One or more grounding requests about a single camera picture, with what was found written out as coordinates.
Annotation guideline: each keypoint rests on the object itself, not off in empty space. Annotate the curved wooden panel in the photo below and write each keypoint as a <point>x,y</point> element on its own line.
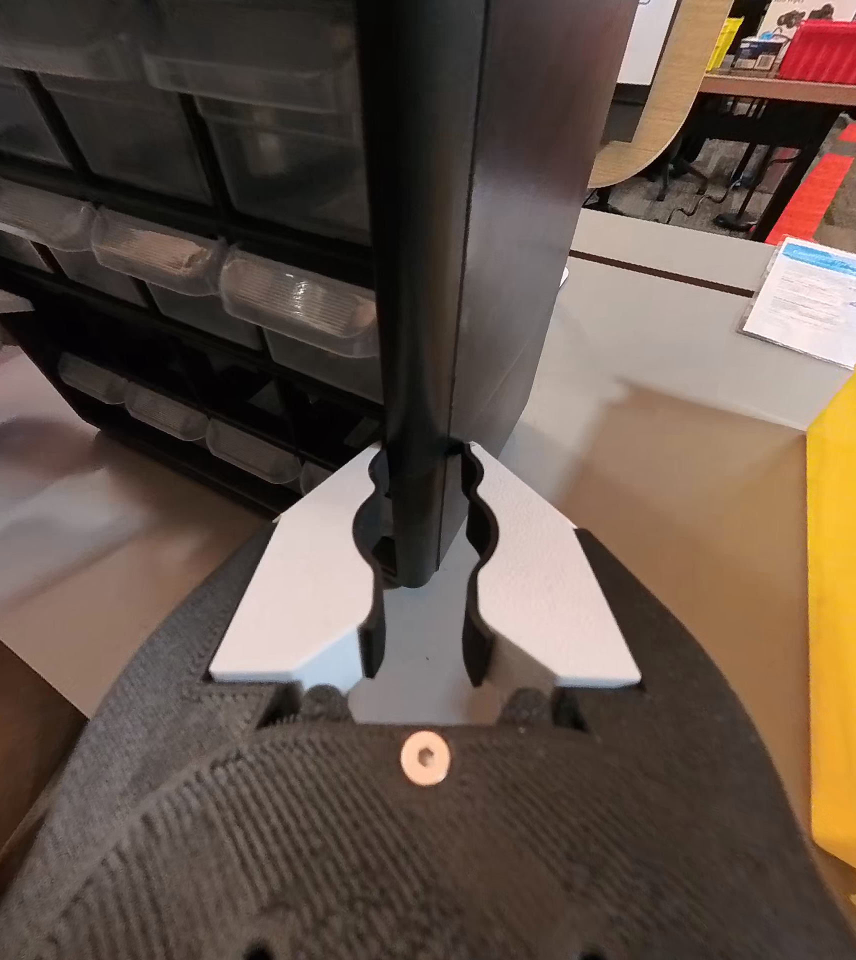
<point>668,127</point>

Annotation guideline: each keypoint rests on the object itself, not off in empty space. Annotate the grey desk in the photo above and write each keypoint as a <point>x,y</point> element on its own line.
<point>660,487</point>

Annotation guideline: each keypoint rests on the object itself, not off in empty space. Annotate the rows of clear drawers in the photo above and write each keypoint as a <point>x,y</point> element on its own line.
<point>285,300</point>

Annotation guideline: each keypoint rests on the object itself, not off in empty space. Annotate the wooden-top table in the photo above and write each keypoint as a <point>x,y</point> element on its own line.
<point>773,86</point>

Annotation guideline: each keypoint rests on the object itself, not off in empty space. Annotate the white product box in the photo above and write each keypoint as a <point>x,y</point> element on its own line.
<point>803,19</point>

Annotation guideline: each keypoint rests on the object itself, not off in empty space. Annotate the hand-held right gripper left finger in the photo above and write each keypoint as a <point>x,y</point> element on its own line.
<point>293,600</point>

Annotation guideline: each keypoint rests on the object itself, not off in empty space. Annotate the black drawer cabinet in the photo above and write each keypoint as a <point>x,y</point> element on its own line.
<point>525,187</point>

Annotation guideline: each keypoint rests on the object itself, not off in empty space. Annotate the red storage bin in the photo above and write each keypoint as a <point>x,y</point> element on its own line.
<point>840,56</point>

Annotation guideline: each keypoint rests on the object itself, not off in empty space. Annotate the yellow storage bin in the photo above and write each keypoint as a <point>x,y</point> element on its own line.
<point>724,45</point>

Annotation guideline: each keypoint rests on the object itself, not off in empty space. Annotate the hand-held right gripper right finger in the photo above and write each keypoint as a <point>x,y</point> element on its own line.
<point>555,600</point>

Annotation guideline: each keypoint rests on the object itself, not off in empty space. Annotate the printed paper sheet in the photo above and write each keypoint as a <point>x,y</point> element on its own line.
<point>818,300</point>

